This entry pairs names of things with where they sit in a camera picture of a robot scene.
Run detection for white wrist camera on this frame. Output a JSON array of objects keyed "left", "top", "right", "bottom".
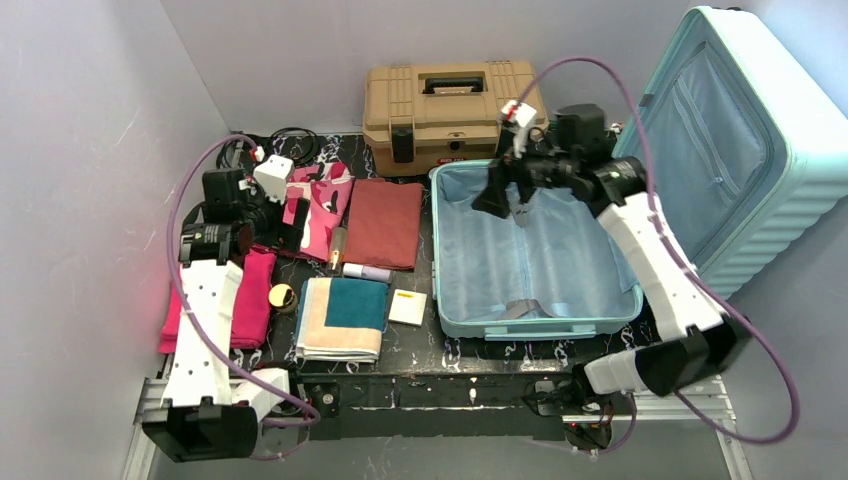
[
  {"left": 499, "top": 100, "right": 537, "bottom": 159},
  {"left": 252, "top": 154, "right": 295, "bottom": 205}
]

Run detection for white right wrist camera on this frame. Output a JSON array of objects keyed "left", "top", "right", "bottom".
[{"left": 499, "top": 100, "right": 537, "bottom": 159}]

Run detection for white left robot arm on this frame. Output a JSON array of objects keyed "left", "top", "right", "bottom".
[{"left": 141, "top": 164, "right": 293, "bottom": 462}]

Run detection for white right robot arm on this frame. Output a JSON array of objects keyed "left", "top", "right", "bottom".
[{"left": 472, "top": 100, "right": 751, "bottom": 403}]

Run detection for rust red cloth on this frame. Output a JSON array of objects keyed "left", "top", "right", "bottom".
[{"left": 344, "top": 178, "right": 423, "bottom": 270}]

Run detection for tan plastic toolbox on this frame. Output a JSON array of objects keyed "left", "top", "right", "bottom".
[{"left": 362, "top": 60, "right": 535, "bottom": 177}]

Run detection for light blue open suitcase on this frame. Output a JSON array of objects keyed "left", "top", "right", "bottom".
[{"left": 431, "top": 7, "right": 847, "bottom": 341}]

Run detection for clear gold perfume bottle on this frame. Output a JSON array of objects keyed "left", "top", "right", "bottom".
[{"left": 327, "top": 226, "right": 348, "bottom": 273}]

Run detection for gold round compact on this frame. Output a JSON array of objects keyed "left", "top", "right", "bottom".
[{"left": 268, "top": 283, "right": 299, "bottom": 315}]

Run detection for white lavender tube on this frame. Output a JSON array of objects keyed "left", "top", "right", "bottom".
[{"left": 342, "top": 262, "right": 392, "bottom": 284}]

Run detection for magenta shorts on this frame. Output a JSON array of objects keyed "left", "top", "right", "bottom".
[{"left": 158, "top": 250, "right": 276, "bottom": 354}]

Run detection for teal and beige folded towel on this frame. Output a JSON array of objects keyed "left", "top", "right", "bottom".
[{"left": 295, "top": 277, "right": 389, "bottom": 363}]

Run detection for black coiled cable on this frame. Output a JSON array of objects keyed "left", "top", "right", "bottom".
[{"left": 215, "top": 127, "right": 323, "bottom": 170}]

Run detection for pink camouflage pants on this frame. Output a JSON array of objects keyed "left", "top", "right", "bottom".
[{"left": 282, "top": 162, "right": 355, "bottom": 261}]

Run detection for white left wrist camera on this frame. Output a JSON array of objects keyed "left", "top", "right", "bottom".
[{"left": 252, "top": 154, "right": 295, "bottom": 205}]

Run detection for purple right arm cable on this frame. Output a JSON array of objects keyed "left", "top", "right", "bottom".
[{"left": 516, "top": 55, "right": 802, "bottom": 458}]

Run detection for white square packet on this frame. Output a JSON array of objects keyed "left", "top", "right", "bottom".
[{"left": 388, "top": 289, "right": 428, "bottom": 327}]

